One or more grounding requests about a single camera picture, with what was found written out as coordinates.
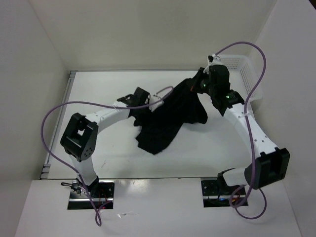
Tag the white perforated plastic basket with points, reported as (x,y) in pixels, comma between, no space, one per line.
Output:
(243,76)

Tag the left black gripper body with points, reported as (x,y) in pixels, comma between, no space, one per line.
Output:
(142,113)

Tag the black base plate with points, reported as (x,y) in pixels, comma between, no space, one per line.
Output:
(102,198)
(213,196)

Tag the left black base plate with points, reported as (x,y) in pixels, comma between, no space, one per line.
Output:
(102,198)

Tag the black shorts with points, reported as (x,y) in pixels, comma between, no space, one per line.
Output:
(160,127)

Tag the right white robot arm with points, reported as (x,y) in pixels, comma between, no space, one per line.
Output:
(269,162)

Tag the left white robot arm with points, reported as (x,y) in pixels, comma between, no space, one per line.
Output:
(80,136)

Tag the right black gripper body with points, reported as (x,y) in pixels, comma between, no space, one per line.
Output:
(212,89)

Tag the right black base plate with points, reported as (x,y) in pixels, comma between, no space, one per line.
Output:
(213,196)

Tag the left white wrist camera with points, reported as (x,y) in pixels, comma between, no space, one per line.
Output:
(155,102)

